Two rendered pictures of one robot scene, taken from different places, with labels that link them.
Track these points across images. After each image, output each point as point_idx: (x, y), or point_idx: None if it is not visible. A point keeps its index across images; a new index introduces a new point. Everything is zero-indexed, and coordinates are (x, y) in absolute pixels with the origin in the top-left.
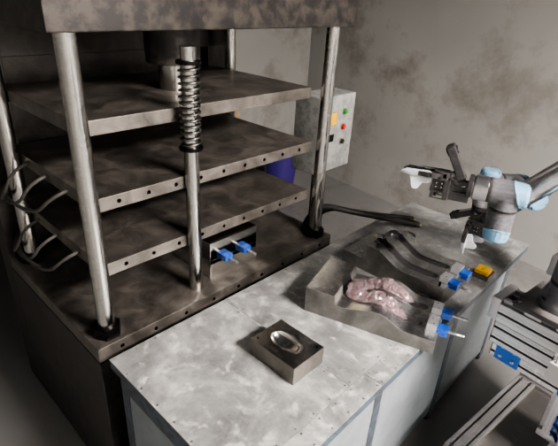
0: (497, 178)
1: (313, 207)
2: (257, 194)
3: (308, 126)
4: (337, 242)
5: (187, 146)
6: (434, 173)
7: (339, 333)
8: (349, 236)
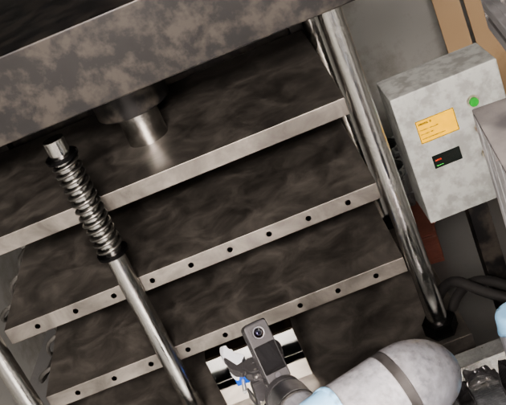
0: (295, 396)
1: (416, 288)
2: (315, 268)
3: (400, 142)
4: (460, 355)
5: (98, 255)
6: (237, 366)
7: None
8: (493, 344)
